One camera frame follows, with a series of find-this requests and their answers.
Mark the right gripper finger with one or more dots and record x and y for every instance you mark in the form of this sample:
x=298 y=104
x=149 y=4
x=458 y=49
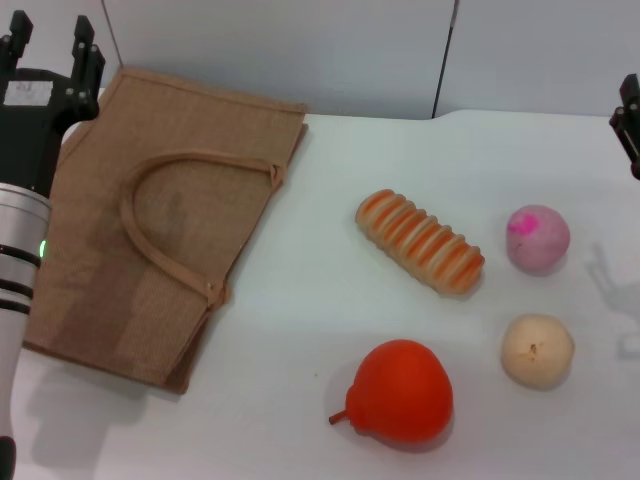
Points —
x=631 y=125

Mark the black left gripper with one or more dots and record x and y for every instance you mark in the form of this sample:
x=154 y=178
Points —
x=30 y=140

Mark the brown woven handbag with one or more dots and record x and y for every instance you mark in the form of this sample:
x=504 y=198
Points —
x=100 y=210

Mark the orange striped toy bread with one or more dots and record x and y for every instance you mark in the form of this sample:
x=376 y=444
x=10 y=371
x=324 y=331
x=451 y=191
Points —
x=420 y=242

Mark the pink toy peach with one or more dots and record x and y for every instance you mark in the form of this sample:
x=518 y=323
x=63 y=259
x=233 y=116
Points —
x=537 y=245

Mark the beige round toy fruit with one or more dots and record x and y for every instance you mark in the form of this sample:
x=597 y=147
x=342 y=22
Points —
x=537 y=352

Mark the red toy pear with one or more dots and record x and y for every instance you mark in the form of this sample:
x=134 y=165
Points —
x=400 y=390

